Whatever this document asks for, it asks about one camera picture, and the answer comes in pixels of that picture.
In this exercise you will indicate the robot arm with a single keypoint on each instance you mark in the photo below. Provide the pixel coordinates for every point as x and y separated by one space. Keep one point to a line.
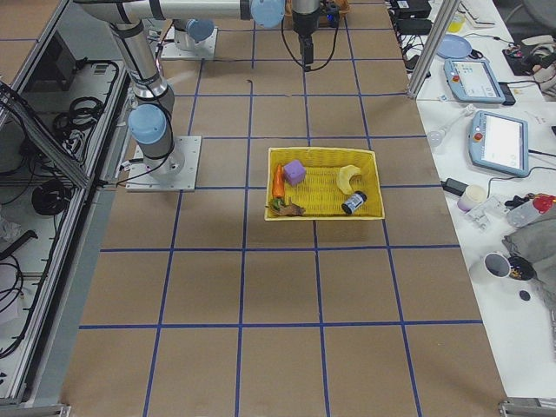
125 20
193 32

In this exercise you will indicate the purple foam cube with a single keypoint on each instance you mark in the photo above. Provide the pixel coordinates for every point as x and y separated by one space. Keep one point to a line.
294 172

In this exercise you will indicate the pale croissant toy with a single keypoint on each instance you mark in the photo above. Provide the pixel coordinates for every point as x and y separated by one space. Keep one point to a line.
344 176

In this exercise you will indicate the yellow woven tray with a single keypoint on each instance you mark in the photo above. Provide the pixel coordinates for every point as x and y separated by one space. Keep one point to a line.
318 193

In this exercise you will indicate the orange toy carrot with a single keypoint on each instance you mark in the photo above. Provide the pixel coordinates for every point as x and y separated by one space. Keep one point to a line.
278 187

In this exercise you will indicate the blue plate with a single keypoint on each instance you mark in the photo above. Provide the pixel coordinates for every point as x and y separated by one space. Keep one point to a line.
454 47

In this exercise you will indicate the small black labelled can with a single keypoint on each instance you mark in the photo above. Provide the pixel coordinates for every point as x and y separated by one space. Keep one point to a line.
354 202

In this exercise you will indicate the brown toy animal figure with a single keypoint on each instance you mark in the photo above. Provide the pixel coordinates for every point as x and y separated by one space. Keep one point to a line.
279 207

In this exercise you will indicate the light bulb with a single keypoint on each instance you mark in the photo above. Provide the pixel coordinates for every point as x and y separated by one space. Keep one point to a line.
435 137

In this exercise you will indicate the teach pendant far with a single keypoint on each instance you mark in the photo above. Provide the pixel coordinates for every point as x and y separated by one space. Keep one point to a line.
473 81

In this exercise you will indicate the teach pendant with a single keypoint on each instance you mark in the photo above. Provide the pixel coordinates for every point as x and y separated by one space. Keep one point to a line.
499 143
473 81

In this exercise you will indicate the black power adapter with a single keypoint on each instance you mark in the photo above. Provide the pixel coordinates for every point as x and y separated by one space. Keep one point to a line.
454 187

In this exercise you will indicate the teach pendant near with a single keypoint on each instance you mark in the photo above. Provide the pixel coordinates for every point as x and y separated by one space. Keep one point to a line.
499 143

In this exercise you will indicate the lavender white cup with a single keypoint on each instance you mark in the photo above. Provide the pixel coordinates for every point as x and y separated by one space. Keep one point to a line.
472 196

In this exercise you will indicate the white mug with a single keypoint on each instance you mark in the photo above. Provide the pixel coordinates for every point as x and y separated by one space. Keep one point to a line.
490 268

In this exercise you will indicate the grey cloth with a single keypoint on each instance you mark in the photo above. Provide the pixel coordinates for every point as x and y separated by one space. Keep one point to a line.
536 243

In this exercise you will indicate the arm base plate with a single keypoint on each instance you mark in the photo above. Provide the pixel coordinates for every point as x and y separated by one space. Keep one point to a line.
191 45
179 172

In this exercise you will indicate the aluminium frame post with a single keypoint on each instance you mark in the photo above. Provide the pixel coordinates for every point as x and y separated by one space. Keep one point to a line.
442 20

